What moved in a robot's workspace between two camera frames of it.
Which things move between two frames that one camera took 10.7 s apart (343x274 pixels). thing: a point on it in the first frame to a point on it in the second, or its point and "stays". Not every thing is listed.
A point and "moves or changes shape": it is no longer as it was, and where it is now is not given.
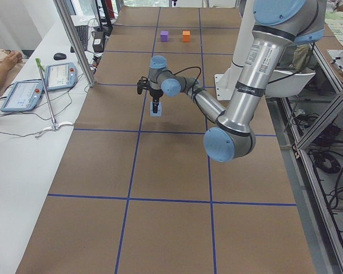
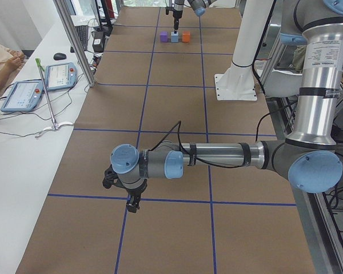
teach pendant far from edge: (60, 76) stays
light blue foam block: (159, 110) moves or changes shape
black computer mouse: (59, 56) stays
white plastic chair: (283, 84) stays
